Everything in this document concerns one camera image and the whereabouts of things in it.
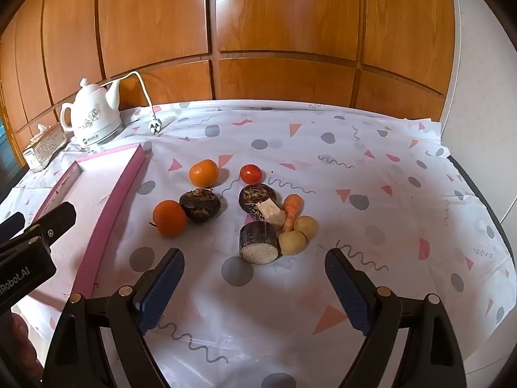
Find orange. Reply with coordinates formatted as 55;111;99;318
189;159;219;189
153;199;188;237

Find white ceramic electric kettle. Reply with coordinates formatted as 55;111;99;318
60;78;123;148

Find wooden wardrobe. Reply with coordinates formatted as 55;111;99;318
0;0;457;162

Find person's left hand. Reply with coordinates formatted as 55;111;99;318
7;312;44;383

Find pink tray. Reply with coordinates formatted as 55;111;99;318
30;142;147;306

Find dark round root vegetable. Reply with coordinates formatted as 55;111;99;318
179;188;222;223

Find orange carrot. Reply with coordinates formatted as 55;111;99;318
283;194;303;233

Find dark root vegetable pale stub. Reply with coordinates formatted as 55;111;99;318
238;184;287;229

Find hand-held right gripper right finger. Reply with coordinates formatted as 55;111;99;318
324;248;479;388

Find white power cord with plug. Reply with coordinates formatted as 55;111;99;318
99;70;164;136

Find red tomato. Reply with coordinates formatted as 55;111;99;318
240;164;263;185

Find white patterned tablecloth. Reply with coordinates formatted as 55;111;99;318
0;99;513;388

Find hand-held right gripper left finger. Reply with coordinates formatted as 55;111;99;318
40;247;186;388

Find small yellow potato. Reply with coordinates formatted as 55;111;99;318
279;230;308;256
293;215;318;240

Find dark-skinned cut root piece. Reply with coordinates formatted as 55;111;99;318
239;221;280;265

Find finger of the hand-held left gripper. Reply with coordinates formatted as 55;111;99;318
24;201;78;251
0;212;28;247

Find patterned tissue box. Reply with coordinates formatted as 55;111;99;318
22;123;67;173

